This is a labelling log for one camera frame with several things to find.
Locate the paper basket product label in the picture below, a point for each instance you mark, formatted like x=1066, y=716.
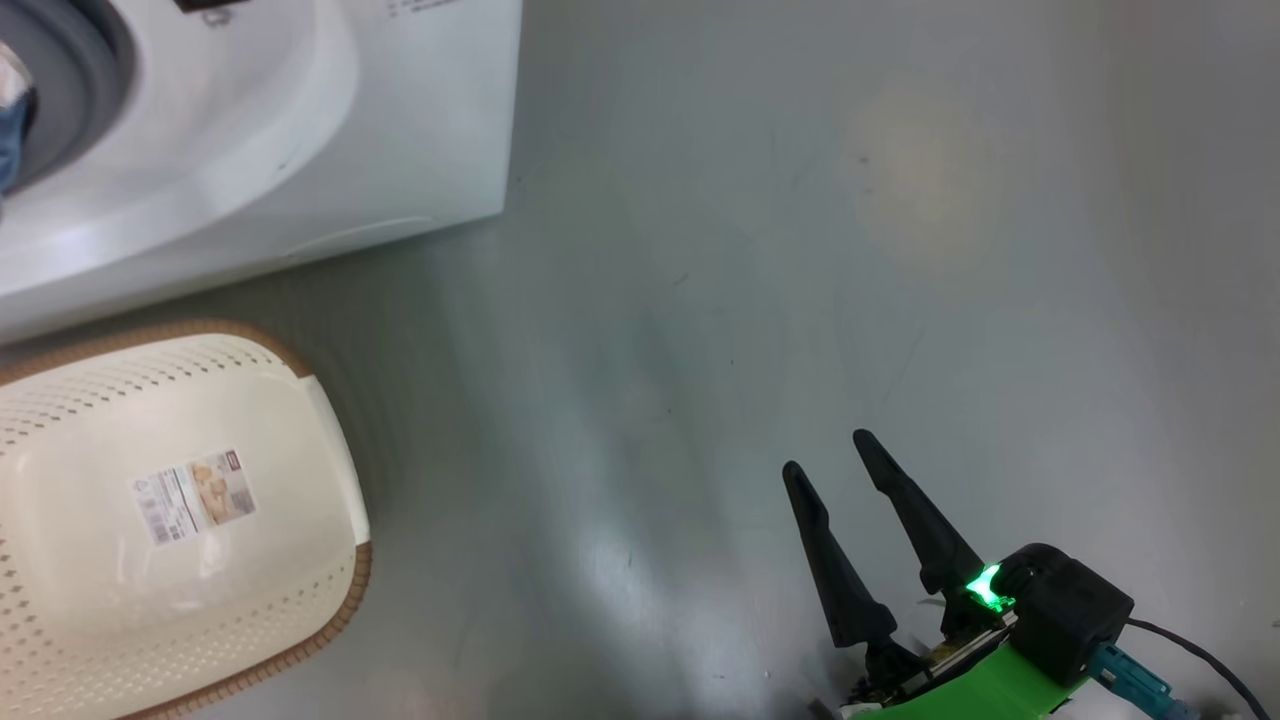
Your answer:
x=192, y=497

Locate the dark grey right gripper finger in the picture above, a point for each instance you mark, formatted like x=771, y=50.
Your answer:
x=845, y=590
x=930, y=540

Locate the black door latch socket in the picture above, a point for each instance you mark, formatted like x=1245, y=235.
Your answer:
x=210, y=5

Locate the small printed text label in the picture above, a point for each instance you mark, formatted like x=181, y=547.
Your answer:
x=420, y=6

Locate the blue cream orange garment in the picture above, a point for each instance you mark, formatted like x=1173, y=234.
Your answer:
x=12, y=130

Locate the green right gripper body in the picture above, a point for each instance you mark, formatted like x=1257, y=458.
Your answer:
x=990, y=690

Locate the cream perforated laundry basket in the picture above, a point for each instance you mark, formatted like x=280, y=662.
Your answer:
x=200, y=620

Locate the white Hisense washing machine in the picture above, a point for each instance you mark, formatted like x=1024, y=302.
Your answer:
x=350, y=130

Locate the grey rubber door gasket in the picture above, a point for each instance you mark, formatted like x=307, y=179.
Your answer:
x=90, y=90

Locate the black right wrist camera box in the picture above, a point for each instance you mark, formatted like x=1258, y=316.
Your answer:
x=1075, y=610

